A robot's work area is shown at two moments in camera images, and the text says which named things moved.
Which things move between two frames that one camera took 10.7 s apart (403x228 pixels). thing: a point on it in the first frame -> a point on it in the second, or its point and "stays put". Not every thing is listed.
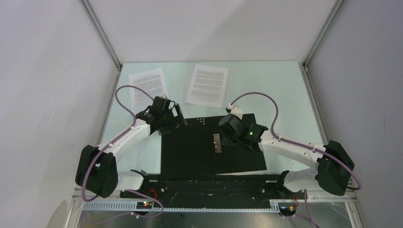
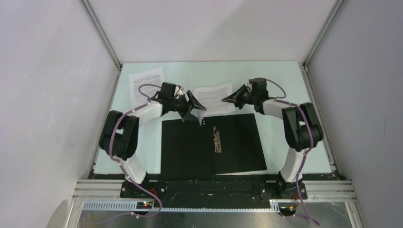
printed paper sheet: (151, 82) stays put
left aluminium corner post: (86, 5) stays put
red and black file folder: (196, 148) stays put
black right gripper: (224, 133) -> (236, 97)
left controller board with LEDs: (144, 205) stays put
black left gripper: (173, 124) -> (185, 115)
